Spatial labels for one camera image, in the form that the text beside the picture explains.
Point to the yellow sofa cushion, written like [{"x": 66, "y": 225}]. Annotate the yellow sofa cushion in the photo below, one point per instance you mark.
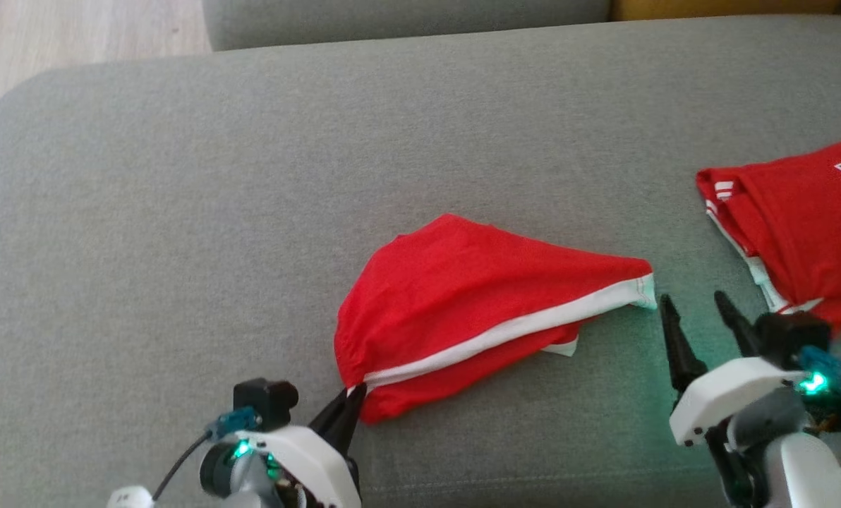
[{"x": 724, "y": 8}]

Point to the grey sofa back cushion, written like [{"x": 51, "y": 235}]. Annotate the grey sofa back cushion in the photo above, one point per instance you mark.
[{"x": 406, "y": 21}]

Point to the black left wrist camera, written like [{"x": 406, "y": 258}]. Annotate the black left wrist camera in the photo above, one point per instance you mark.
[{"x": 265, "y": 402}]

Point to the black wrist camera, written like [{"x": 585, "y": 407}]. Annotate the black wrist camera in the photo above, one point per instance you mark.
[
  {"x": 791, "y": 335},
  {"x": 265, "y": 402}
]

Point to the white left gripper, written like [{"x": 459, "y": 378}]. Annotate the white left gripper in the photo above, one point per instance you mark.
[{"x": 318, "y": 466}]

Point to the red shorts with white stripe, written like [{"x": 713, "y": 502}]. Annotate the red shorts with white stripe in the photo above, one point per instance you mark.
[{"x": 456, "y": 289}]

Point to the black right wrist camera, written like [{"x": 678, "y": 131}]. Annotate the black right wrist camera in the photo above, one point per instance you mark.
[{"x": 791, "y": 335}]

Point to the grey sofa seat cushion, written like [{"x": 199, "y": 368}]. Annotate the grey sofa seat cushion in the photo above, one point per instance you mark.
[{"x": 251, "y": 212}]

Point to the red and white jersey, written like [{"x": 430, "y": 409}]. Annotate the red and white jersey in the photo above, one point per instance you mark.
[{"x": 808, "y": 226}]

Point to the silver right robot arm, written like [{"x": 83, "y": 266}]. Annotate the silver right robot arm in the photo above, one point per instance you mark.
[{"x": 801, "y": 466}]

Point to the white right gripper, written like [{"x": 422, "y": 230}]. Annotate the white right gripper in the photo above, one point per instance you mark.
[{"x": 724, "y": 395}]

